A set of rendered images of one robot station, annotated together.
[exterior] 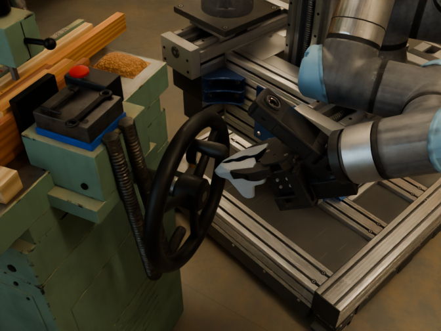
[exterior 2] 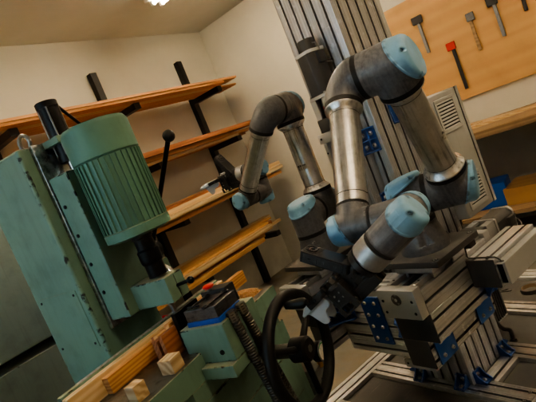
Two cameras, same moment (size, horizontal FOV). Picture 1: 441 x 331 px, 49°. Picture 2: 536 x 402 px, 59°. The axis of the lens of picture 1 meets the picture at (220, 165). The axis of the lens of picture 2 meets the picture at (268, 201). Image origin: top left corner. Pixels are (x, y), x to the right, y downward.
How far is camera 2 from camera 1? 0.51 m
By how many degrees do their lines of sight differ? 36
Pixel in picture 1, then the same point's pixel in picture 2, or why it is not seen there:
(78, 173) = (216, 343)
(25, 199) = (187, 371)
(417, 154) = (386, 231)
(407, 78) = (381, 206)
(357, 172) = (367, 261)
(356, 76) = (355, 218)
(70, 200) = (215, 367)
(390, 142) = (372, 234)
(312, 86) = (336, 235)
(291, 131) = (325, 258)
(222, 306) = not seen: outside the picture
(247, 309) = not seen: outside the picture
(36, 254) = not seen: outside the picture
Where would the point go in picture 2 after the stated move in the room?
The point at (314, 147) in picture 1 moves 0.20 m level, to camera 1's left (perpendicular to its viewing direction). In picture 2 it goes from (343, 262) to (253, 295)
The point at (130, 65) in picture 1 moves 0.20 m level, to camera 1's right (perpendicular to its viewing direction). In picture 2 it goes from (248, 292) to (313, 269)
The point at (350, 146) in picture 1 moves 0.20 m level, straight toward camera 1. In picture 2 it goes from (356, 249) to (329, 292)
